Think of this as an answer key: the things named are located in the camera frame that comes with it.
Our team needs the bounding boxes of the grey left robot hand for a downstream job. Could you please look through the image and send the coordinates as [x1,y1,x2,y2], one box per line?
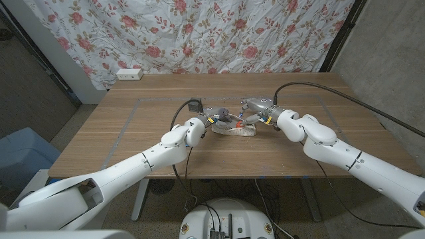
[197,106,234,131]

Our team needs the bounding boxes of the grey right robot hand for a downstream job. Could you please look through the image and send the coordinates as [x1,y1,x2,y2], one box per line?
[239,97,286,129]

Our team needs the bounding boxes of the cream patterned pen bag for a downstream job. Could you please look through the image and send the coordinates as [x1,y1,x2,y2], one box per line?
[211,114,257,137]

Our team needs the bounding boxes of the floral print backdrop sheet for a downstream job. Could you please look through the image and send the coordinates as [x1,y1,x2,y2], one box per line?
[23,0,356,90]

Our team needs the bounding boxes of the black round floor base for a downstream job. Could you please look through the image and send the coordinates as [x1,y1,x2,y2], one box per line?
[148,179,176,195]

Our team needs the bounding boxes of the white power strip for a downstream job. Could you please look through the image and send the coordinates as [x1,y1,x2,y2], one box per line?
[116,68,144,81]

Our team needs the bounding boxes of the white robot torso base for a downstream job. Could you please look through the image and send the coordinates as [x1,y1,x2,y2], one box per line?
[179,198,275,239]

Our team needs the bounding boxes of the grey table leg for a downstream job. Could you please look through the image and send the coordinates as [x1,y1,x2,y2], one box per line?
[300,178,322,222]

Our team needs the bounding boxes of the black backdrop stand pole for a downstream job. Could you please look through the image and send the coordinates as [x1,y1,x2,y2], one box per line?
[319,0,368,73]

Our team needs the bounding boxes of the white table leg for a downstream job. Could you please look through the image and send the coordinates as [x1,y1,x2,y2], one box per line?
[131,178,150,222]

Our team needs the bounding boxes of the blue chair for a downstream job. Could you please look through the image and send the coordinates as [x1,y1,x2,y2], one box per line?
[0,127,61,195]

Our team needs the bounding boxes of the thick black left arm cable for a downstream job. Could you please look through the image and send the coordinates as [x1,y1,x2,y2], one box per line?
[169,99,201,208]

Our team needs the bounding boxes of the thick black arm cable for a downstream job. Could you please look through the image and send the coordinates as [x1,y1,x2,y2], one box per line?
[169,99,201,208]
[272,81,425,138]

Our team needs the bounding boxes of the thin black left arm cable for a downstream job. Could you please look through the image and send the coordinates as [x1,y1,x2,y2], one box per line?
[184,147,197,208]

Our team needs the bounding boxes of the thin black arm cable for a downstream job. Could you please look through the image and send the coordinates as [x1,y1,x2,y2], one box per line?
[314,160,423,230]
[184,147,197,208]

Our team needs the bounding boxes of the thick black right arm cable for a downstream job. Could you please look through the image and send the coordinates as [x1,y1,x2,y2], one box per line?
[272,81,425,138]

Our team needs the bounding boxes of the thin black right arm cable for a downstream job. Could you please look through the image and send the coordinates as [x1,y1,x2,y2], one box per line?
[314,160,423,230]

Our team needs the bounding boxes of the dark door frame bar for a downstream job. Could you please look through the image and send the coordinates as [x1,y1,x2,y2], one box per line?
[0,6,82,108]

